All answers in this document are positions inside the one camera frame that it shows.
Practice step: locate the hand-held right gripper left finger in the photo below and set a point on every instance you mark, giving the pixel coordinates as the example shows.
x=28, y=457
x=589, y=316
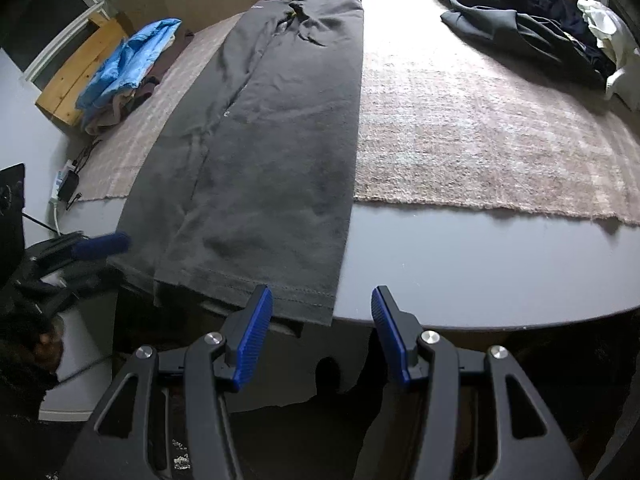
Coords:
x=252, y=340

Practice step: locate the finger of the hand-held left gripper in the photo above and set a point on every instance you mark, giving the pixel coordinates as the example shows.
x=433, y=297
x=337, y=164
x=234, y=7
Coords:
x=100, y=245

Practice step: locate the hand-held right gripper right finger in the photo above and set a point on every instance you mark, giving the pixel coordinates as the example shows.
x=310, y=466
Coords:
x=390, y=340

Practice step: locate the dark grey pants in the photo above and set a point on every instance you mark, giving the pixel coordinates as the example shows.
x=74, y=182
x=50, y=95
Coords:
x=275, y=160

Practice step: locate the blue striped garment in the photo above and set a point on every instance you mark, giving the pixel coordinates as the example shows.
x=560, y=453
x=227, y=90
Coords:
x=130, y=60

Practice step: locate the person's left forearm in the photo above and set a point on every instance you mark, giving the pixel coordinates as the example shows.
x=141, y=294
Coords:
x=15, y=365

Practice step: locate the navy clothes pile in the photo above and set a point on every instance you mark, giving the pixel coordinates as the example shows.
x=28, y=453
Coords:
x=550, y=5

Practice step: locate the person's left hand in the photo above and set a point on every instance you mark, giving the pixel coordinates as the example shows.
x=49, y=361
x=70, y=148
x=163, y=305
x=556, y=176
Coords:
x=47, y=347

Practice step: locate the black power adapter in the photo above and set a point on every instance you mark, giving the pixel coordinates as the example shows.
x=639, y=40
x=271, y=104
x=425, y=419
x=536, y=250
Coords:
x=69, y=185

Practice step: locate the white power strip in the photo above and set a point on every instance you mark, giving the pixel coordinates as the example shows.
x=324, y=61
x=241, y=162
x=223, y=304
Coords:
x=61, y=169

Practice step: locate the black printed cloth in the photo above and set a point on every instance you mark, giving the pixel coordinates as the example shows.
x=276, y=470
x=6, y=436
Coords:
x=10, y=210

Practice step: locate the plaid blanket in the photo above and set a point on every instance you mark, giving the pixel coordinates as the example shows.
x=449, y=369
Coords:
x=475, y=120

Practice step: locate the dark grey garment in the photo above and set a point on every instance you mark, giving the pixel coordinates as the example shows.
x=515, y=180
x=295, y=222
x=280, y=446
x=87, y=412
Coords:
x=525, y=35

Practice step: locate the white garment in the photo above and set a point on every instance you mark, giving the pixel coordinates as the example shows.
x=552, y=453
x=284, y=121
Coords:
x=607, y=30

